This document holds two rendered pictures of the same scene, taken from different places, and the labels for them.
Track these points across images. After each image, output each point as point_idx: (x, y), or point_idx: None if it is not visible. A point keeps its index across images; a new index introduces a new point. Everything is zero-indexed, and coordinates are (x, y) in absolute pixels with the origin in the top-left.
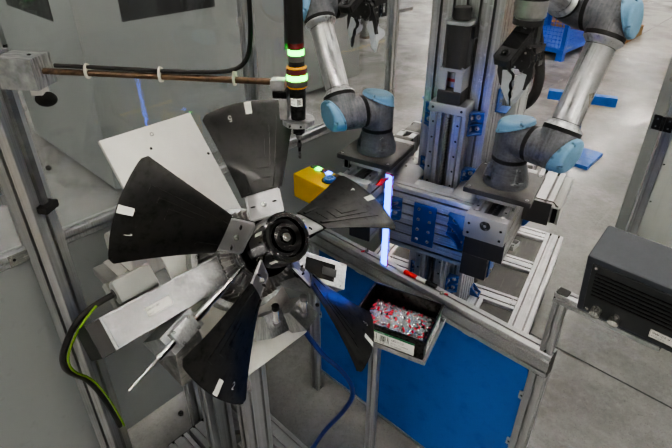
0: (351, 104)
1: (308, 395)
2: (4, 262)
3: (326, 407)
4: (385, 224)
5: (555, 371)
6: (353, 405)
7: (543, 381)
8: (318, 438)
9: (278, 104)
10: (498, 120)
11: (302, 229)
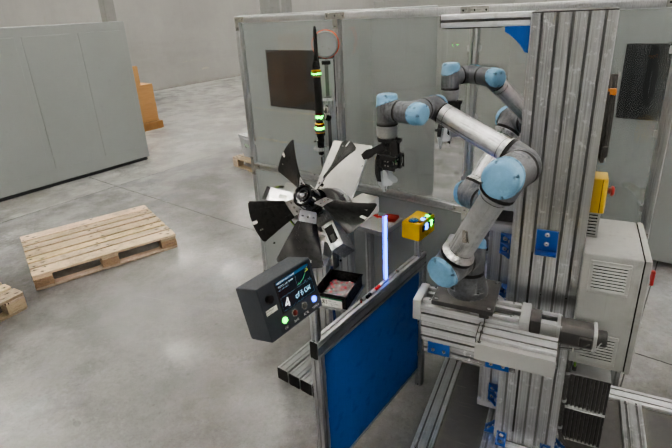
0: (466, 188)
1: (409, 379)
2: None
3: (402, 389)
4: (345, 227)
5: None
6: (408, 404)
7: (311, 359)
8: None
9: (352, 146)
10: (559, 269)
11: (309, 196)
